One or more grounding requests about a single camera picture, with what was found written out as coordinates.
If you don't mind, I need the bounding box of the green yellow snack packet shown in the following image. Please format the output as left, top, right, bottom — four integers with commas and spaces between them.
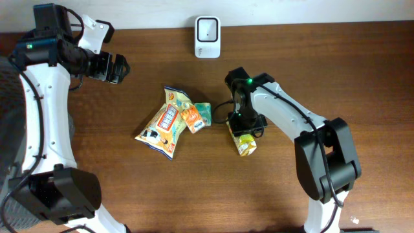
226, 122, 257, 157

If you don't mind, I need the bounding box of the teal tissue pack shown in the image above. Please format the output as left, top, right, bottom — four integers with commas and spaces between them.
195, 102, 212, 127

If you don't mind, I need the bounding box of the orange tissue pack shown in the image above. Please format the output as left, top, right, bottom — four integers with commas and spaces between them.
180, 105, 206, 134

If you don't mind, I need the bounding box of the large cream wet-wipes packet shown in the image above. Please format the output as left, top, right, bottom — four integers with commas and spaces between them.
135, 86, 192, 160

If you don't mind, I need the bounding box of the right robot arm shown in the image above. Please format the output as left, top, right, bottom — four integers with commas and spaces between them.
224, 67, 362, 232

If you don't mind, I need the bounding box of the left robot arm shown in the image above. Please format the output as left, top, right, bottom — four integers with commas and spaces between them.
1, 3, 130, 233

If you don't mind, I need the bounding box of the white barcode scanner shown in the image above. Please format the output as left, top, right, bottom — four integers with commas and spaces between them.
194, 16, 221, 59

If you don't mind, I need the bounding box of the grey plastic mesh basket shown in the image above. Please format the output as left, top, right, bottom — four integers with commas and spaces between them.
0, 56, 75, 231

